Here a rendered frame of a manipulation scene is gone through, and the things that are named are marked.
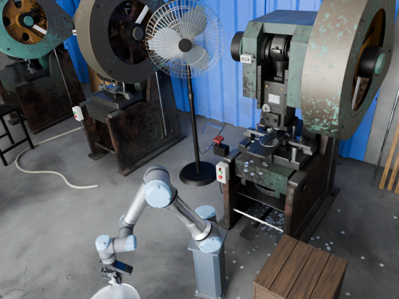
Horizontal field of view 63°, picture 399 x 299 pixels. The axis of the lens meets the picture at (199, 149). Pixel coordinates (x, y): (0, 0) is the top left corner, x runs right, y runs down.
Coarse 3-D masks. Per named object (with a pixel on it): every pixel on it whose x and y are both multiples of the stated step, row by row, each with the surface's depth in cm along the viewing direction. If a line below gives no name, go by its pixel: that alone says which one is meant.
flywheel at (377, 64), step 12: (384, 12) 173; (372, 24) 177; (384, 24) 181; (372, 36) 183; (372, 48) 159; (360, 60) 160; (372, 60) 156; (384, 60) 161; (360, 72) 162; (372, 72) 159; (360, 84) 191; (360, 96) 190
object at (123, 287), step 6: (102, 288) 179; (108, 288) 180; (114, 288) 179; (120, 288) 179; (126, 288) 179; (132, 288) 178; (96, 294) 177; (102, 294) 177; (108, 294) 176; (114, 294) 176; (120, 294) 176; (126, 294) 176; (132, 294) 175; (138, 294) 174
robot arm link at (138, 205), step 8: (152, 168) 152; (144, 176) 158; (144, 184) 158; (136, 200) 164; (144, 200) 163; (128, 208) 169; (136, 208) 165; (144, 208) 169; (128, 216) 168; (136, 216) 168; (120, 224) 173; (128, 224) 170
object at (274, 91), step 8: (264, 80) 198; (272, 80) 197; (280, 80) 195; (264, 88) 200; (272, 88) 196; (280, 88) 193; (264, 96) 202; (272, 96) 199; (280, 96) 195; (264, 104) 204; (272, 104) 202; (280, 104) 198; (264, 112) 205; (272, 112) 204; (280, 112) 201; (264, 120) 208; (272, 120) 204; (280, 120) 204; (288, 120) 207
